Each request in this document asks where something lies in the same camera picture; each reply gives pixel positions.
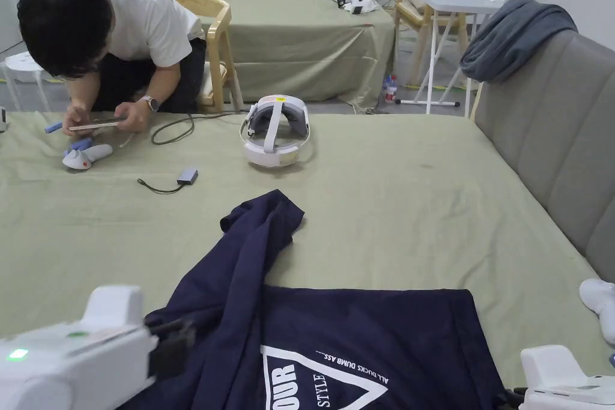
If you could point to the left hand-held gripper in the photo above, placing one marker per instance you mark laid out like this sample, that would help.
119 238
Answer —
67 371

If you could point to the dark blue printed shirt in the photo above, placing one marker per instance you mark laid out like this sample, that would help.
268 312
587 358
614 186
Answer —
336 333

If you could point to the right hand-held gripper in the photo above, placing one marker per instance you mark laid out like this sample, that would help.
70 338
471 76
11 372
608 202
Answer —
567 381

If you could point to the grey garment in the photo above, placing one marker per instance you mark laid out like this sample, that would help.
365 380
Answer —
514 40

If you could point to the bed with pale green sheet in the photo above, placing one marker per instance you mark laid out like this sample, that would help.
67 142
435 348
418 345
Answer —
298 45
408 198

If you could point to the white headset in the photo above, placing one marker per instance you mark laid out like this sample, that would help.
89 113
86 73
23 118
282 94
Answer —
276 150

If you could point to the white and blue hand controller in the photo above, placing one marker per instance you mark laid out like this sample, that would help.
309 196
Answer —
81 156

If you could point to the grey padded headboard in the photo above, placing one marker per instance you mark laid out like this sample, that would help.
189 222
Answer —
552 131

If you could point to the plastic water bottle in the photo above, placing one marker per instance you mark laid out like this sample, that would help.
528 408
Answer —
391 89

